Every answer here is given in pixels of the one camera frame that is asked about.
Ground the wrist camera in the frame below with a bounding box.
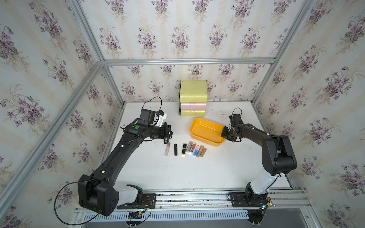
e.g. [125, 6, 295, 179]
[137, 109, 167, 127]
[229, 114, 243, 127]

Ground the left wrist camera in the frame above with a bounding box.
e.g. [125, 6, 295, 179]
[137, 109, 167, 127]

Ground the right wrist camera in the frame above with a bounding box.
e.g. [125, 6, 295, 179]
[229, 114, 243, 127]

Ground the blue lipstick tube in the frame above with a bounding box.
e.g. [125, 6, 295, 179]
[193, 145, 201, 157]

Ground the yellow storage tray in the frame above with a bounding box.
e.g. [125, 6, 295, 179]
[190, 118, 225, 147]

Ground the black gold square lipstick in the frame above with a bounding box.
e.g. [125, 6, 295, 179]
[181, 143, 187, 157]

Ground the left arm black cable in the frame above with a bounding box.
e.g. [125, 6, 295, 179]
[53, 179, 100, 226]

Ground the slim black lipstick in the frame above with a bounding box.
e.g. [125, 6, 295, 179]
[174, 143, 178, 156]

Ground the silver lipstick tube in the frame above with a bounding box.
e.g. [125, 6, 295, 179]
[186, 141, 193, 154]

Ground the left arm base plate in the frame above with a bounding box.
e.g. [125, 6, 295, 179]
[117, 193, 157, 210]

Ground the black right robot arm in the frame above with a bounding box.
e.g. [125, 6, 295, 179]
[221, 123, 297, 207]

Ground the aluminium rail frame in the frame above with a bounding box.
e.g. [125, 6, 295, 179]
[69, 188, 321, 228]

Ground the green pink drawer box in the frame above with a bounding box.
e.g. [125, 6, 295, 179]
[179, 80, 208, 117]

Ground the red white lipstick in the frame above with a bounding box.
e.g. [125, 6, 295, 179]
[188, 142, 196, 155]

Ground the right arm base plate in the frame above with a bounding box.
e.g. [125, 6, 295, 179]
[227, 191, 270, 208]

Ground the brown lipstick tube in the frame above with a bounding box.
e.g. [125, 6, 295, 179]
[200, 148, 207, 157]

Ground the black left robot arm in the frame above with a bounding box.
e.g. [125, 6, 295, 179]
[78, 123, 173, 217]

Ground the rose gold lipstick tube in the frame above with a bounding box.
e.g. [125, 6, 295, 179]
[196, 145, 204, 157]

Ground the pink lipstick tube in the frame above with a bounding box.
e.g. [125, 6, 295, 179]
[164, 142, 171, 156]

